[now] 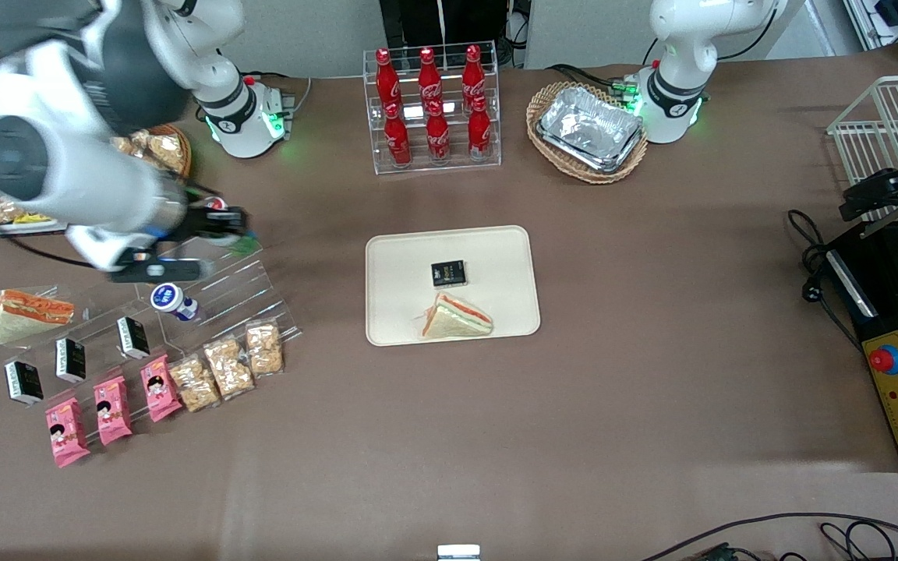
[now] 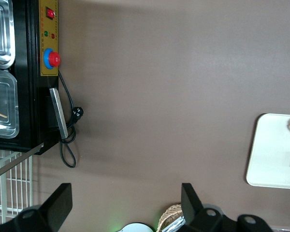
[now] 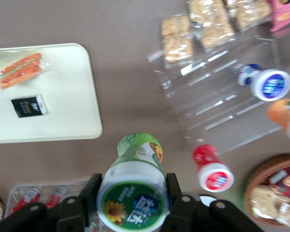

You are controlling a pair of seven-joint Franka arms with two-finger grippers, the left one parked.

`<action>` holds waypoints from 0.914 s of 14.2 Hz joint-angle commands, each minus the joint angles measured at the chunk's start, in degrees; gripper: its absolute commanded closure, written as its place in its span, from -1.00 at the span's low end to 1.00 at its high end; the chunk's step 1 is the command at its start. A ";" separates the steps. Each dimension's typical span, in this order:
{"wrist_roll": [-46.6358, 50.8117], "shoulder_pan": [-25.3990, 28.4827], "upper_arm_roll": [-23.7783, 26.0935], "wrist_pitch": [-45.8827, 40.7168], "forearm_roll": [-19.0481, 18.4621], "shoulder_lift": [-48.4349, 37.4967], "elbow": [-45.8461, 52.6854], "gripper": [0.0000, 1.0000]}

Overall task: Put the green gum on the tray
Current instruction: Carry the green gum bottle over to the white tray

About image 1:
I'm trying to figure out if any aluminium foil tray stack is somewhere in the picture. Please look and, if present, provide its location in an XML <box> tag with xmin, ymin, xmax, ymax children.
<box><xmin>536</xmin><ymin>86</ymin><xmax>645</xmax><ymax>174</ymax></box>

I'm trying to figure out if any white wire basket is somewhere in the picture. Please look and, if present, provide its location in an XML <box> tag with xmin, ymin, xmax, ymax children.
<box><xmin>826</xmin><ymin>74</ymin><xmax>898</xmax><ymax>227</ymax></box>

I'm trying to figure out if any long black cable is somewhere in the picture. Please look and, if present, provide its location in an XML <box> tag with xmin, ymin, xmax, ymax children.
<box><xmin>640</xmin><ymin>512</ymin><xmax>898</xmax><ymax>561</ymax></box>

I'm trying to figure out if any red cola bottle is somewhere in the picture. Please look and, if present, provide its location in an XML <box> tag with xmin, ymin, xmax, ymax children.
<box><xmin>461</xmin><ymin>44</ymin><xmax>487</xmax><ymax>106</ymax></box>
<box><xmin>426</xmin><ymin>100</ymin><xmax>451</xmax><ymax>164</ymax></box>
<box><xmin>375</xmin><ymin>48</ymin><xmax>401</xmax><ymax>110</ymax></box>
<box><xmin>418</xmin><ymin>47</ymin><xmax>444</xmax><ymax>107</ymax></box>
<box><xmin>384</xmin><ymin>103</ymin><xmax>412</xmax><ymax>168</ymax></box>
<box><xmin>468</xmin><ymin>95</ymin><xmax>492</xmax><ymax>161</ymax></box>

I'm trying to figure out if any small black snack box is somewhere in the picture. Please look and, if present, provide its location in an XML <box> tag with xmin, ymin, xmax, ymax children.
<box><xmin>55</xmin><ymin>337</ymin><xmax>87</xmax><ymax>384</ymax></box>
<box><xmin>431</xmin><ymin>260</ymin><xmax>468</xmax><ymax>288</ymax></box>
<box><xmin>4</xmin><ymin>360</ymin><xmax>44</xmax><ymax>406</ymax></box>
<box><xmin>117</xmin><ymin>316</ymin><xmax>151</xmax><ymax>361</ymax></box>

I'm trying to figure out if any clear acrylic bottle rack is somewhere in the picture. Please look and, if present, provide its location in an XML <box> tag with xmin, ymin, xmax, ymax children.
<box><xmin>362</xmin><ymin>41</ymin><xmax>503</xmax><ymax>175</ymax></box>

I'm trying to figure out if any brown wicker snack basket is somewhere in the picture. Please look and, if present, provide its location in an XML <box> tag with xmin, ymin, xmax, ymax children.
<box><xmin>110</xmin><ymin>125</ymin><xmax>193</xmax><ymax>183</ymax></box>

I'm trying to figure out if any pink snack packet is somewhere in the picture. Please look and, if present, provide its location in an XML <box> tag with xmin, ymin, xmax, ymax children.
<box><xmin>93</xmin><ymin>376</ymin><xmax>133</xmax><ymax>447</ymax></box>
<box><xmin>45</xmin><ymin>397</ymin><xmax>92</xmax><ymax>469</ymax></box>
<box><xmin>140</xmin><ymin>355</ymin><xmax>184</xmax><ymax>424</ymax></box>

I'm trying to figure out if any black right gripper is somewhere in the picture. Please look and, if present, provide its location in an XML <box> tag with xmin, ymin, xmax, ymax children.
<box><xmin>133</xmin><ymin>206</ymin><xmax>252</xmax><ymax>263</ymax></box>

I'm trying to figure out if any black power cable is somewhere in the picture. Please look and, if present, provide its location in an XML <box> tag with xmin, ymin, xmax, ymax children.
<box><xmin>787</xmin><ymin>209</ymin><xmax>864</xmax><ymax>353</ymax></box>

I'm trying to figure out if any clear acrylic stepped stand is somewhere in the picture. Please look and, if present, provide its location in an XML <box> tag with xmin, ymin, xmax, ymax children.
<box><xmin>0</xmin><ymin>234</ymin><xmax>303</xmax><ymax>408</ymax></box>

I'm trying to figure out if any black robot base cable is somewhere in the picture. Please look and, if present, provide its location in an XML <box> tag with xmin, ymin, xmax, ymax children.
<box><xmin>546</xmin><ymin>64</ymin><xmax>641</xmax><ymax>98</ymax></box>

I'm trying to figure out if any cream plastic serving tray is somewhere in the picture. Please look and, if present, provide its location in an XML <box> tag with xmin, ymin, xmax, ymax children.
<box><xmin>365</xmin><ymin>225</ymin><xmax>541</xmax><ymax>347</ymax></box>

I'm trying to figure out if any wrapped triangle sandwich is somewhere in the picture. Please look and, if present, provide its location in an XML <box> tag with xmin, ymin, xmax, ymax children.
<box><xmin>420</xmin><ymin>292</ymin><xmax>494</xmax><ymax>340</ymax></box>
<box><xmin>0</xmin><ymin>288</ymin><xmax>76</xmax><ymax>346</ymax></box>

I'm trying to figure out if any white rectangular snack tray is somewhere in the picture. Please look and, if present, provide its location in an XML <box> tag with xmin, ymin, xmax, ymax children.
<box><xmin>0</xmin><ymin>187</ymin><xmax>69</xmax><ymax>236</ymax></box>

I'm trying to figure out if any grey base connector block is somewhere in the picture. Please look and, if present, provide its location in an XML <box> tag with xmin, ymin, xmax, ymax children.
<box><xmin>262</xmin><ymin>84</ymin><xmax>295</xmax><ymax>139</ymax></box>

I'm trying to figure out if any looped black cable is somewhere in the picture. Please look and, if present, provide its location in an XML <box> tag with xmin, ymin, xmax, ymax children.
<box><xmin>819</xmin><ymin>520</ymin><xmax>898</xmax><ymax>561</ymax></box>

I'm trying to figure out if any wicker basket with foil trays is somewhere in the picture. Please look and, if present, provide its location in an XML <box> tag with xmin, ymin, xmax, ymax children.
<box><xmin>526</xmin><ymin>81</ymin><xmax>649</xmax><ymax>185</ymax></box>

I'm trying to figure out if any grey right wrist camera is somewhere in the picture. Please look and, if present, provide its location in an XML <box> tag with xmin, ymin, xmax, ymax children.
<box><xmin>108</xmin><ymin>259</ymin><xmax>206</xmax><ymax>284</ymax></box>

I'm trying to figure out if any blue gum bottle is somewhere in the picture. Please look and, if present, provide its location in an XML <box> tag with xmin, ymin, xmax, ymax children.
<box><xmin>150</xmin><ymin>283</ymin><xmax>200</xmax><ymax>323</ymax></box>

